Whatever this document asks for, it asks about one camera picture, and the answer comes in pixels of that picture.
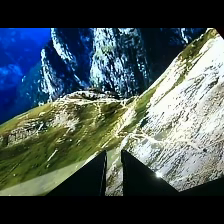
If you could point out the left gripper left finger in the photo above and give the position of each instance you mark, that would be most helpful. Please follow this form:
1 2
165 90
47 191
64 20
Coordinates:
90 178

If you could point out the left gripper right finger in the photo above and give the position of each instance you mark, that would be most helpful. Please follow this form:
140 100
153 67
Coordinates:
140 180

